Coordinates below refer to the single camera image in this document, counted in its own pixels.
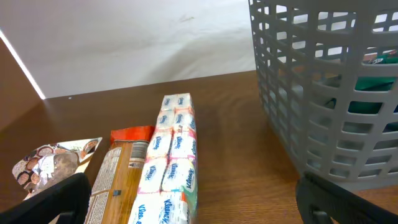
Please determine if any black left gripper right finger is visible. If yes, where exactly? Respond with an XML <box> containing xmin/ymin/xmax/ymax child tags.
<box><xmin>295</xmin><ymin>172</ymin><xmax>397</xmax><ymax>224</ymax></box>

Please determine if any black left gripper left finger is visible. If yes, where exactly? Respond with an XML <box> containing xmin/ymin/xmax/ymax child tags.
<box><xmin>1</xmin><ymin>173</ymin><xmax>91</xmax><ymax>223</ymax></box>

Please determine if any white tissue multipack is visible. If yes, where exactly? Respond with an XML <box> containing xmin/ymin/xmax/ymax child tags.
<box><xmin>128</xmin><ymin>93</ymin><xmax>198</xmax><ymax>224</ymax></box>

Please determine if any green red snack bag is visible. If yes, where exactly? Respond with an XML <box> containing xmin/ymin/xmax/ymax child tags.
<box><xmin>323</xmin><ymin>51</ymin><xmax>398</xmax><ymax>133</ymax></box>

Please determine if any brown white cookie bag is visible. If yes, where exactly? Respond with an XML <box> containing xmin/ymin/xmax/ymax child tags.
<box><xmin>12</xmin><ymin>137</ymin><xmax>102</xmax><ymax>199</ymax></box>

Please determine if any orange cracker package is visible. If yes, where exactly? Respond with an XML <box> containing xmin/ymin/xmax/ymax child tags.
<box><xmin>85</xmin><ymin>126</ymin><xmax>155</xmax><ymax>224</ymax></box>

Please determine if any grey plastic basket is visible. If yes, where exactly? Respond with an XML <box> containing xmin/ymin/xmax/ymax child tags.
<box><xmin>249</xmin><ymin>0</ymin><xmax>397</xmax><ymax>190</ymax></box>

